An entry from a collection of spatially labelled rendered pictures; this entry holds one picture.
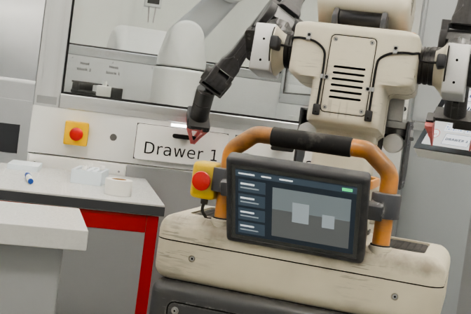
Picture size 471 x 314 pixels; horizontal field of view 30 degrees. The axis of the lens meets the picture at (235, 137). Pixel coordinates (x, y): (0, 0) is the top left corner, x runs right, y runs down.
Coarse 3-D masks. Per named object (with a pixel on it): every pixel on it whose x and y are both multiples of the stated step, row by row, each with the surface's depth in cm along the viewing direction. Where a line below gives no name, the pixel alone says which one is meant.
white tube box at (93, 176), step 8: (72, 168) 239; (80, 168) 243; (96, 168) 249; (72, 176) 239; (80, 176) 239; (88, 176) 239; (96, 176) 239; (104, 176) 244; (88, 184) 239; (96, 184) 239
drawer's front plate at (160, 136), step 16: (144, 128) 274; (160, 128) 275; (176, 128) 276; (144, 144) 274; (160, 144) 275; (176, 144) 276; (192, 144) 277; (208, 144) 278; (224, 144) 279; (160, 160) 275; (176, 160) 276; (192, 160) 277; (208, 160) 278
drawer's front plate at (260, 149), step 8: (256, 144) 281; (264, 144) 281; (248, 152) 280; (256, 152) 281; (264, 152) 281; (272, 152) 282; (280, 152) 282; (288, 152) 283; (312, 152) 284; (304, 160) 284
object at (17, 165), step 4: (16, 160) 263; (8, 164) 252; (12, 164) 252; (16, 164) 252; (20, 164) 253; (24, 164) 254; (28, 164) 255; (32, 164) 257; (36, 164) 259; (40, 164) 260; (8, 168) 252; (12, 168) 252; (16, 168) 252; (20, 168) 252; (24, 168) 252; (28, 168) 252; (32, 168) 253; (36, 168) 253; (40, 168) 260
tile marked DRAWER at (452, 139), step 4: (444, 136) 286; (448, 136) 285; (452, 136) 285; (456, 136) 284; (460, 136) 283; (464, 136) 282; (468, 136) 282; (444, 140) 285; (448, 140) 284; (452, 140) 283; (456, 140) 282; (460, 140) 282; (464, 140) 281; (468, 140) 280; (448, 144) 283; (452, 144) 282; (456, 144) 281; (460, 144) 280; (464, 144) 280; (468, 144) 279
